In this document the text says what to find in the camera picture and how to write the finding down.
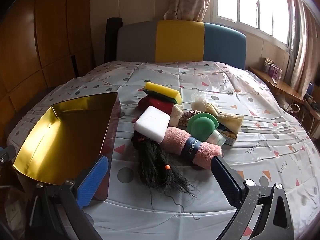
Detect pink towel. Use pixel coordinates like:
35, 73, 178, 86
161, 127, 222, 170

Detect white foam sponge block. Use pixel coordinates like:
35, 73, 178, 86
133, 106, 170, 143

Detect gold lined red box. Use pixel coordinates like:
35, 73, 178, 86
14, 92, 121, 198

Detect small printed carton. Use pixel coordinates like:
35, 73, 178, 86
217, 124, 237, 146

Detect black braided hair wig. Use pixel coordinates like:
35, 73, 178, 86
131, 131, 196, 198

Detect cream folded cloth bundle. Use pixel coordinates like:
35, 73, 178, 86
206, 103, 244, 134

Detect green cap white bottle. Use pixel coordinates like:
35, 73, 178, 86
187, 113, 226, 146

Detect pink hair scrunchie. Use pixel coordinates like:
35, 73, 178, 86
178, 110, 200, 127

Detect wooden side table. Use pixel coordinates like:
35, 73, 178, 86
248, 67, 319, 121

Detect white ball in plastic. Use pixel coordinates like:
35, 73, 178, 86
191, 93, 207, 112

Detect red and beige cloth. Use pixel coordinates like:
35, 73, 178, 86
137, 95, 183, 127

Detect yellow green scrub sponge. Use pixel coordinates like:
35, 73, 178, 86
143, 82, 182, 105

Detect wooden wardrobe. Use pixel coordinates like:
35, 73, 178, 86
1, 0, 94, 137

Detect grey yellow blue headboard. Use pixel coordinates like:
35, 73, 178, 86
117, 20, 247, 69

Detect window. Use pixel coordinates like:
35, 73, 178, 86
212, 0, 292, 50

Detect pink floral curtain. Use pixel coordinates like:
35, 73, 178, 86
164, 0, 210, 22

